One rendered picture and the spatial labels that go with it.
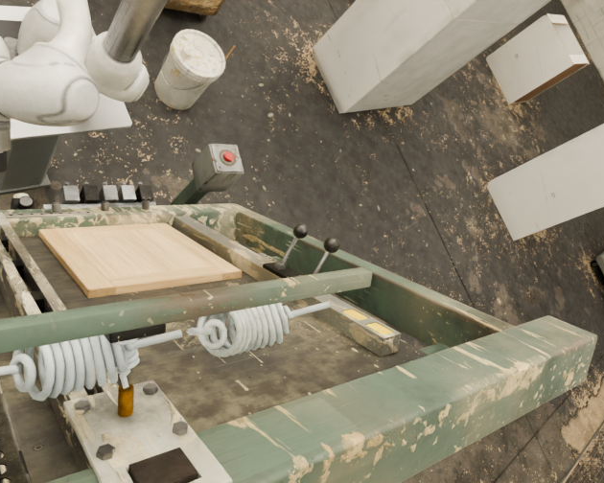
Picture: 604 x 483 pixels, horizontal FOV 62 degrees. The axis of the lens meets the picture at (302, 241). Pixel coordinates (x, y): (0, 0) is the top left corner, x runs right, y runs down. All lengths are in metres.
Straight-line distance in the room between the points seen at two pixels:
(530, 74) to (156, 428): 5.64
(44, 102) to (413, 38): 2.75
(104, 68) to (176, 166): 1.24
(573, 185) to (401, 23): 2.02
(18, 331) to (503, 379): 0.63
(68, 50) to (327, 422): 0.76
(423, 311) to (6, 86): 0.94
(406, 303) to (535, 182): 3.57
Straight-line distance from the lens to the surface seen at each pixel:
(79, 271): 1.25
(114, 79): 1.77
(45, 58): 0.99
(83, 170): 2.72
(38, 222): 1.59
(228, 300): 0.49
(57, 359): 0.50
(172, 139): 2.98
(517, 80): 6.01
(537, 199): 4.74
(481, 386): 0.76
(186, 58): 2.85
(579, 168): 4.58
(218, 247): 1.45
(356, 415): 0.63
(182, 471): 0.51
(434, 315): 1.19
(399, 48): 3.49
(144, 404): 0.60
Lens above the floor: 2.36
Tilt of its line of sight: 49 degrees down
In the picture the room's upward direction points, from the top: 59 degrees clockwise
